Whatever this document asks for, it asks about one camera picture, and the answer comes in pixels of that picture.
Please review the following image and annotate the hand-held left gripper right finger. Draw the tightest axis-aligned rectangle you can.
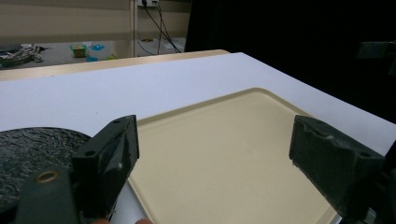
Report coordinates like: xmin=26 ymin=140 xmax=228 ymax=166
xmin=288 ymin=114 xmax=387 ymax=222

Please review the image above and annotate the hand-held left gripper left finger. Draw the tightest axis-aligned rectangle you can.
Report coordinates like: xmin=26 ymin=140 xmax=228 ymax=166
xmin=14 ymin=114 xmax=140 ymax=224

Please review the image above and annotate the round black textured plate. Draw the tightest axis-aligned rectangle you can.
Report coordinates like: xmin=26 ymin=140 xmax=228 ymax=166
xmin=0 ymin=126 xmax=92 ymax=218

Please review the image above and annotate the beige plastic tray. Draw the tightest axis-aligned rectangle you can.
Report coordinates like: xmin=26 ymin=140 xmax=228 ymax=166
xmin=128 ymin=87 xmax=339 ymax=224

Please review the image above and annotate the green toy block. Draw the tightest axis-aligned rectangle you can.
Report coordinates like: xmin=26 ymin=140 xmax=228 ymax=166
xmin=69 ymin=44 xmax=89 ymax=59

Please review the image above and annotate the black curtain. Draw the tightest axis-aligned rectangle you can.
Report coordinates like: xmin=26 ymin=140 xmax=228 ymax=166
xmin=184 ymin=0 xmax=396 ymax=124

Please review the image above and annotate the black cable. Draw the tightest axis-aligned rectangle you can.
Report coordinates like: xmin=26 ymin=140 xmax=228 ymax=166
xmin=152 ymin=0 xmax=182 ymax=54
xmin=136 ymin=1 xmax=182 ymax=56

